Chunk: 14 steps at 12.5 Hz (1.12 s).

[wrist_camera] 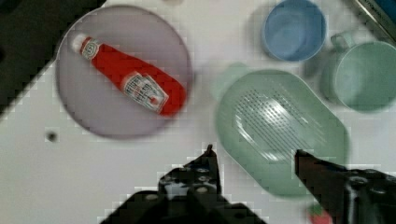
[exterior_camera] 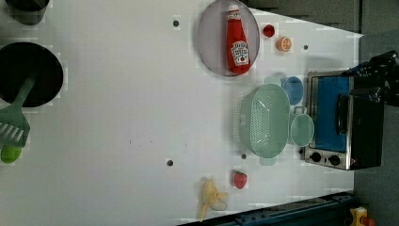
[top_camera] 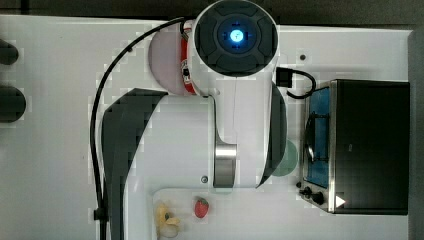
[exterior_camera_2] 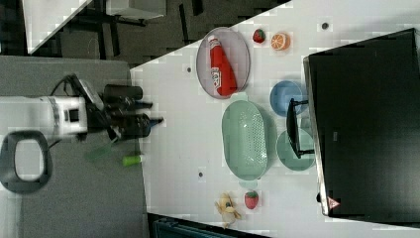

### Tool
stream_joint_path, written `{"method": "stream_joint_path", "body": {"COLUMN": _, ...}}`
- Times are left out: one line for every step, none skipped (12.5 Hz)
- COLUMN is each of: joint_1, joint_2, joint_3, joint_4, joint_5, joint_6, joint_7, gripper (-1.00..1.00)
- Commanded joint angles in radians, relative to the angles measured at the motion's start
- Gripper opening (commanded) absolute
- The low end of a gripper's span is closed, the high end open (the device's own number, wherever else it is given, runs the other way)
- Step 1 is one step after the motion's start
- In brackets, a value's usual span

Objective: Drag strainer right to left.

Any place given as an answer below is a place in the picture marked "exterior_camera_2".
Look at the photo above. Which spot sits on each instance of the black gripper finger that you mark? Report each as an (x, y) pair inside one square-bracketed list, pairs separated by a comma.
[(143, 105), (155, 121)]

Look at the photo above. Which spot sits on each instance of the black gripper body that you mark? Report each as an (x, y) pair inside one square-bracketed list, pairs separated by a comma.
[(113, 111)]

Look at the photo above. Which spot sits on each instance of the green plastic strainer basket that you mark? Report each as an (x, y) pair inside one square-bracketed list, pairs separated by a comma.
[(243, 132)]

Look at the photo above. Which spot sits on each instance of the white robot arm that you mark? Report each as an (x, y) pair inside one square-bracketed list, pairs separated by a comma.
[(56, 117)]

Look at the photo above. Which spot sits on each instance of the green spatula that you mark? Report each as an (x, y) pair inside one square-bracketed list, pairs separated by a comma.
[(110, 151)]

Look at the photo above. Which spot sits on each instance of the red ketchup bottle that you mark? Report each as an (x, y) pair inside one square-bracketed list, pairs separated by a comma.
[(222, 74)]

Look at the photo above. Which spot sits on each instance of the toy peeled banana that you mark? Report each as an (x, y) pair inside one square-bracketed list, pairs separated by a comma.
[(227, 210)]

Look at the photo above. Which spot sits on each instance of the grey oval plate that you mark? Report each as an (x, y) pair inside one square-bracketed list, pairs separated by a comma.
[(236, 52)]

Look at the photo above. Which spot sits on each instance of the toy strawberry near banana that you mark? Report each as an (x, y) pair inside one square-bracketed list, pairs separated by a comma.
[(251, 199)]

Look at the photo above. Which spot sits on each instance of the blue bowl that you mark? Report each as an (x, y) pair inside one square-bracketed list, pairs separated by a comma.
[(282, 93)]

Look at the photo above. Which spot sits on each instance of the green bowl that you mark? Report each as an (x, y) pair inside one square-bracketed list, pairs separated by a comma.
[(289, 158)]

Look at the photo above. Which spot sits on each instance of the toy strawberry near plate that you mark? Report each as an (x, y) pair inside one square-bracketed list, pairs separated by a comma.
[(259, 36)]

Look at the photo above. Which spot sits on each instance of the toy orange half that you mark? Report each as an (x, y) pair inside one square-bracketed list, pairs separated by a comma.
[(280, 41)]

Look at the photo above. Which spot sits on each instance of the grey looped handle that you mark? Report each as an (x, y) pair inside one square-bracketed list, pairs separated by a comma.
[(25, 163)]

